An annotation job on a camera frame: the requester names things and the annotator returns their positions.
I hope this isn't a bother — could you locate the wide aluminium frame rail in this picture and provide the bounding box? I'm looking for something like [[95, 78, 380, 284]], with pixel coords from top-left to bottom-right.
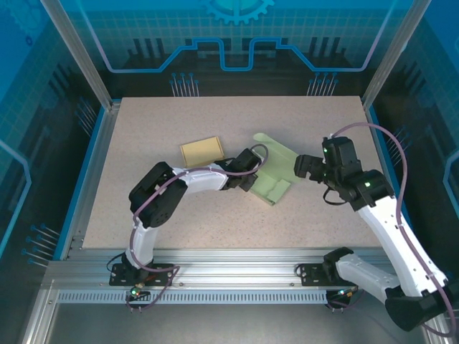
[[41, 248, 431, 292]]

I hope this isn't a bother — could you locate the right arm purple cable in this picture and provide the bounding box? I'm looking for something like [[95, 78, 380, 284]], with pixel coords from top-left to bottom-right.
[[324, 122, 455, 338]]

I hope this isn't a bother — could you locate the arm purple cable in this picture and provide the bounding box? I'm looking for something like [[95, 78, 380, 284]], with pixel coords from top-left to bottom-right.
[[125, 143, 270, 313], [324, 122, 455, 338]]

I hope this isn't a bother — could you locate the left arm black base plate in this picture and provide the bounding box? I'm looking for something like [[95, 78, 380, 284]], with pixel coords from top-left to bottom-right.
[[109, 262, 176, 287]]

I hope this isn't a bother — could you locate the grey metal bottom plate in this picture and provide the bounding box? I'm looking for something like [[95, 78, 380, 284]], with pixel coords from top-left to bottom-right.
[[46, 303, 431, 344]]

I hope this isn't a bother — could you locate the aluminium corner post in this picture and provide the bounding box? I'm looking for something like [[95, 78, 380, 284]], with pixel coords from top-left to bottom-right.
[[361, 0, 433, 110], [38, 0, 122, 112]]

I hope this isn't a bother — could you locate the green paper box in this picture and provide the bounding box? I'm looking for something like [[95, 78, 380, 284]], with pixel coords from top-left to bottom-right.
[[249, 132, 299, 207]]

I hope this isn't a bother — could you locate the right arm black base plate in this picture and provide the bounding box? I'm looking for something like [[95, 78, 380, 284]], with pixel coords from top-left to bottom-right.
[[298, 263, 347, 287]]

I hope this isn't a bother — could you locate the slotted grey cable duct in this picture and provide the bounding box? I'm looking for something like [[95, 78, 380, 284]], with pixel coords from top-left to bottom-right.
[[55, 290, 329, 305]]

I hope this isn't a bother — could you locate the blue table edge strip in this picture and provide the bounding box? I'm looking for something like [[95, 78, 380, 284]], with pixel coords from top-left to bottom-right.
[[367, 105, 424, 261], [52, 106, 108, 261]]

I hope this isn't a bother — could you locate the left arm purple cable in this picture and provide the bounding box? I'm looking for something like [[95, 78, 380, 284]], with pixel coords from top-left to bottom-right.
[[125, 143, 270, 313]]

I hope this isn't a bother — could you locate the narrow aluminium frame rail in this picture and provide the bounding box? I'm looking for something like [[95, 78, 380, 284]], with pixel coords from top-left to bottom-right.
[[21, 288, 58, 344], [415, 288, 451, 344]]

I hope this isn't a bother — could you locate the yellow paper box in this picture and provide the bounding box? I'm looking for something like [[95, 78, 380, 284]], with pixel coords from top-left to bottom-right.
[[179, 135, 225, 168]]

